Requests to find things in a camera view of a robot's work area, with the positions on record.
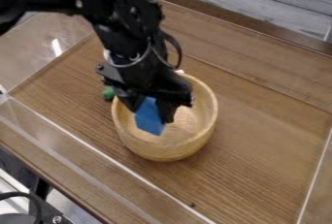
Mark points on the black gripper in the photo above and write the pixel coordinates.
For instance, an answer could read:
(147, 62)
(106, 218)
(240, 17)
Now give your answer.
(139, 72)

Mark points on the blue foam block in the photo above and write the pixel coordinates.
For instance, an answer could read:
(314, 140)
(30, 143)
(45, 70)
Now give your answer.
(148, 118)

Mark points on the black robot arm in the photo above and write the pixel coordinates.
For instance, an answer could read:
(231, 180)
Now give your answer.
(128, 25)

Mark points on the brown wooden bowl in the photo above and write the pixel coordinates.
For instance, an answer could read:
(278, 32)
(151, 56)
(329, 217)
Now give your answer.
(185, 136)

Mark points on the green and white toy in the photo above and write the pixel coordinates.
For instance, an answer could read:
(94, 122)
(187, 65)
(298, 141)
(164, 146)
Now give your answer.
(109, 92)

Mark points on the black metal frame bracket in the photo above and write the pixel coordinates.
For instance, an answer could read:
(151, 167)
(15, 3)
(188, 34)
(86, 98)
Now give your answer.
(43, 212)

